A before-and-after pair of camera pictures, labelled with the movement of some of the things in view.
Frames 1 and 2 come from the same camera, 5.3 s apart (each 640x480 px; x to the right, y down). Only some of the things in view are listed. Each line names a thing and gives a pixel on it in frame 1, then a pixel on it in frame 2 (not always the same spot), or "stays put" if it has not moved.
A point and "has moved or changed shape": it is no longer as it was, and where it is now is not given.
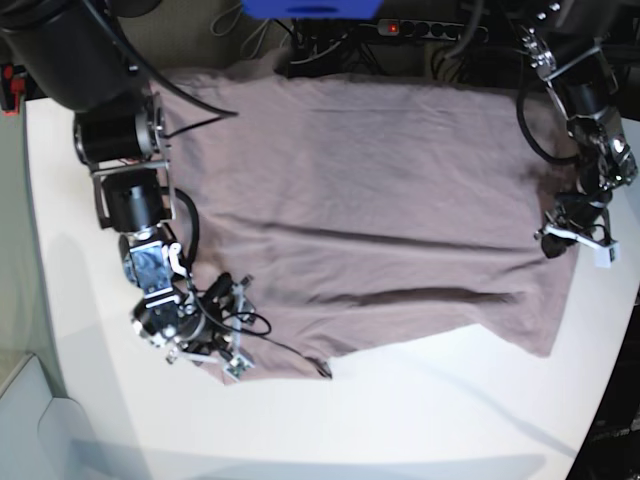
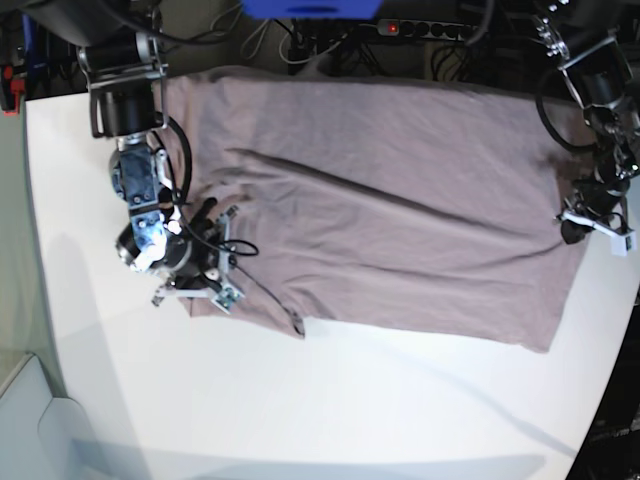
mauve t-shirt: (359, 207) has moved or changed shape
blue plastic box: (312, 9) stays put
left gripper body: (211, 333) -> (199, 255)
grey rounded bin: (42, 436) stays put
